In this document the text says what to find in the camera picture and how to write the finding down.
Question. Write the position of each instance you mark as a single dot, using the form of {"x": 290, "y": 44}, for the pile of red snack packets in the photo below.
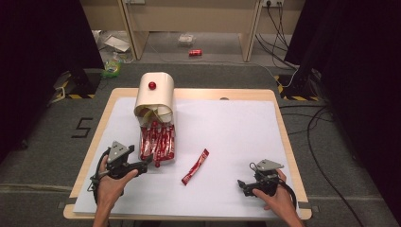
{"x": 172, "y": 162}

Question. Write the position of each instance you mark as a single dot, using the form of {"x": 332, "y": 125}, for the white wall socket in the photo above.
{"x": 272, "y": 2}

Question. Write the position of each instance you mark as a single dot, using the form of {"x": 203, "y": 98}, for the person's right hand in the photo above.
{"x": 280, "y": 201}

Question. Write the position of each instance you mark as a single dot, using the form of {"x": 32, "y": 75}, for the red stick packet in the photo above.
{"x": 195, "y": 167}

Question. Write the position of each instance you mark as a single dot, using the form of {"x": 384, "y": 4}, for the red drink can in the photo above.
{"x": 195, "y": 52}

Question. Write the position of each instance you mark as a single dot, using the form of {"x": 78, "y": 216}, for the person's left hand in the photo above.
{"x": 110, "y": 190}

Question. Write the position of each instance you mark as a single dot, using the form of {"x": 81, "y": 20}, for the white sheet mat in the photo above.
{"x": 227, "y": 135}

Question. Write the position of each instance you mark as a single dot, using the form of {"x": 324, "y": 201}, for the white paper box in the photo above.
{"x": 117, "y": 43}

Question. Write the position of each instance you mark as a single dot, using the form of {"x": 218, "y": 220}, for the cream storage box red knob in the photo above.
{"x": 156, "y": 94}

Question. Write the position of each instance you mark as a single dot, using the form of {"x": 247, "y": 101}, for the black stand base hazard tape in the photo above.
{"x": 82, "y": 83}
{"x": 296, "y": 86}

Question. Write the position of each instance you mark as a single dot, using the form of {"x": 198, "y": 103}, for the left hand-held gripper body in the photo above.
{"x": 117, "y": 153}

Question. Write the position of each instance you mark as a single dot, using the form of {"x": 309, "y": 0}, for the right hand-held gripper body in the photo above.
{"x": 268, "y": 165}

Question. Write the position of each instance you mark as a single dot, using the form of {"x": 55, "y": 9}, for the black curtain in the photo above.
{"x": 38, "y": 63}
{"x": 362, "y": 78}

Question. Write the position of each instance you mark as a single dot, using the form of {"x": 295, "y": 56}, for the green snack packet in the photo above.
{"x": 112, "y": 68}

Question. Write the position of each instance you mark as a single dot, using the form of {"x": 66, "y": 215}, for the light wooden desk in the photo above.
{"x": 189, "y": 15}

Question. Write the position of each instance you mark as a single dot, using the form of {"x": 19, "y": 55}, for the clear plastic bag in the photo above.
{"x": 186, "y": 40}

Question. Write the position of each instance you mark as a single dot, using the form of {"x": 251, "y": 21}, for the row of red sachets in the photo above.
{"x": 157, "y": 142}

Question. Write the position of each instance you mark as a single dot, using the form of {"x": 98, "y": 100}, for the grey tape piece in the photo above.
{"x": 309, "y": 206}
{"x": 64, "y": 203}

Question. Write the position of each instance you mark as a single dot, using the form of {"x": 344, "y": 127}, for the wooden table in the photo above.
{"x": 195, "y": 93}

